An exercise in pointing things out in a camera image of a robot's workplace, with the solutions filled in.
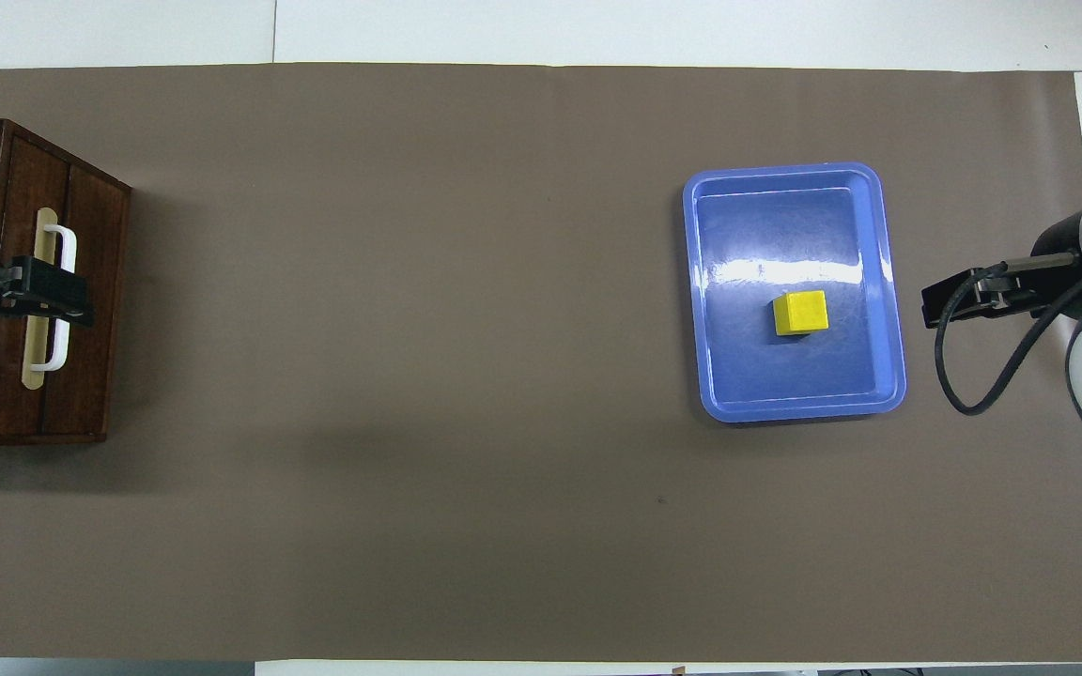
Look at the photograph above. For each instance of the blue plastic tray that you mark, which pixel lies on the blue plastic tray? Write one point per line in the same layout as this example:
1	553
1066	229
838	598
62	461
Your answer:
785	376

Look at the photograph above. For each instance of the wooden drawer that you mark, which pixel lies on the wooden drawer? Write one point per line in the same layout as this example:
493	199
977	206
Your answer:
95	282

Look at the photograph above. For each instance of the brown table mat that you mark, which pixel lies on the brown table mat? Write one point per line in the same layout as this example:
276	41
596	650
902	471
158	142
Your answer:
409	376

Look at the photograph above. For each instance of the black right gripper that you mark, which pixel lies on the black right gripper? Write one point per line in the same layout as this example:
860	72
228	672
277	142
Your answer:
1058	239

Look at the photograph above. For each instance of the yellow block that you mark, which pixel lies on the yellow block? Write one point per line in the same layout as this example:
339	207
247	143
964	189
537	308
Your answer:
801	312

